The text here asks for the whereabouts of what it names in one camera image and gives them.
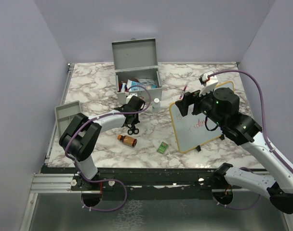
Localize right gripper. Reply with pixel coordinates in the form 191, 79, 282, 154
175, 84, 225, 127

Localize black handled scissors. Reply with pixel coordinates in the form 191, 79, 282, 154
127, 124, 139, 135

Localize brown medicine bottle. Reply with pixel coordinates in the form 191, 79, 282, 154
118, 135, 137, 147

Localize white plastic bottle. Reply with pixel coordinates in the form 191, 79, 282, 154
152, 98, 160, 113

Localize bandage roll blue label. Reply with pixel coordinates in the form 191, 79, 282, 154
119, 82, 127, 92

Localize blue pouch packet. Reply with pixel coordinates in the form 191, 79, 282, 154
127, 78, 157, 92

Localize grey metal first aid box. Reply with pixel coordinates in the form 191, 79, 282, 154
112, 38, 162, 104

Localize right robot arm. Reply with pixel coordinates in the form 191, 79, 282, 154
175, 88, 293, 214

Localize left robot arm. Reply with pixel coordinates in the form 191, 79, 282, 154
59, 96, 146, 190

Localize red marker pen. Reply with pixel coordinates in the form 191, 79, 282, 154
179, 82, 188, 100

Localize green small packet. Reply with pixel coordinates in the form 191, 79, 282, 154
157, 142, 168, 154

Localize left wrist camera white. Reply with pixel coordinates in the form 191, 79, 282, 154
125, 93, 138, 104

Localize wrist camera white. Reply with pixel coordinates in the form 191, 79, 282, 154
125, 93, 138, 104
199, 71, 218, 96

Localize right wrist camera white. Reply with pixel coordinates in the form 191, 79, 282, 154
199, 71, 218, 96

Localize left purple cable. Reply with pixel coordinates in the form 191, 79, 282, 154
64, 86, 152, 212

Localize purple cable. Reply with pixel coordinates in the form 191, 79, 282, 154
208, 71, 293, 210
64, 86, 152, 212

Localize small whiteboard yellow frame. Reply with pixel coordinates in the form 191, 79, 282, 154
169, 81, 236, 154

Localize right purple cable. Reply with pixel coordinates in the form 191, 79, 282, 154
208, 71, 293, 210

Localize black mounting rail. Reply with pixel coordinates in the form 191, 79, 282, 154
40, 167, 265, 200

